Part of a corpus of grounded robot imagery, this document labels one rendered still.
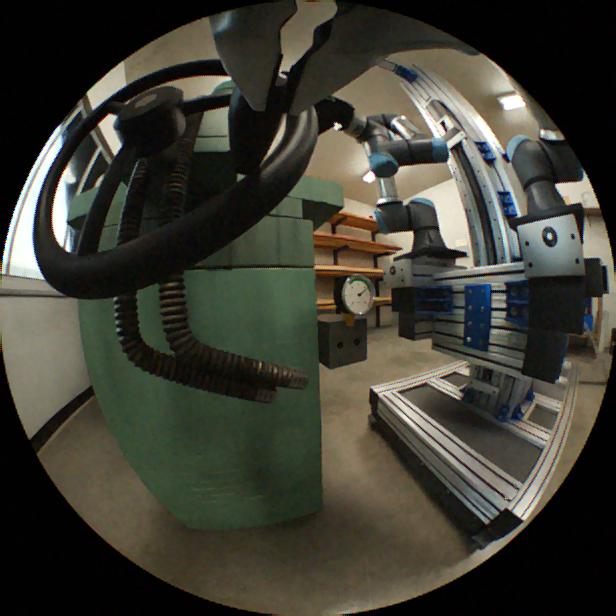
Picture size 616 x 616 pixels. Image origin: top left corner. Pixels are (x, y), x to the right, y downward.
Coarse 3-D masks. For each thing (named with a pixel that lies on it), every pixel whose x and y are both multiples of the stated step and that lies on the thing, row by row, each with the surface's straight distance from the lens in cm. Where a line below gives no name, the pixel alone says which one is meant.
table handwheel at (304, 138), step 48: (144, 96) 20; (144, 144) 18; (288, 144) 14; (48, 192) 24; (240, 192) 10; (288, 192) 12; (48, 240) 19; (96, 240) 15; (144, 240) 11; (192, 240) 10; (96, 288) 12
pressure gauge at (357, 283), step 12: (348, 276) 28; (360, 276) 28; (336, 288) 27; (348, 288) 26; (360, 288) 28; (372, 288) 29; (336, 300) 27; (348, 300) 26; (360, 300) 28; (372, 300) 29; (348, 312) 27; (360, 312) 28; (348, 324) 29
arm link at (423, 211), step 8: (416, 200) 82; (424, 200) 82; (408, 208) 80; (416, 208) 80; (424, 208) 80; (432, 208) 82; (408, 216) 78; (416, 216) 79; (424, 216) 79; (432, 216) 80; (416, 224) 79; (424, 224) 77; (432, 224) 78
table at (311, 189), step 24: (216, 144) 27; (192, 168) 29; (216, 168) 28; (96, 192) 47; (120, 192) 41; (192, 192) 34; (216, 192) 34; (312, 192) 37; (336, 192) 40; (72, 216) 50; (312, 216) 42
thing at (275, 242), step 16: (144, 224) 34; (256, 224) 30; (272, 224) 31; (288, 224) 32; (304, 224) 33; (112, 240) 37; (240, 240) 29; (256, 240) 29; (272, 240) 30; (288, 240) 31; (304, 240) 32; (224, 256) 29; (240, 256) 29; (256, 256) 29; (272, 256) 29; (288, 256) 30; (304, 256) 31
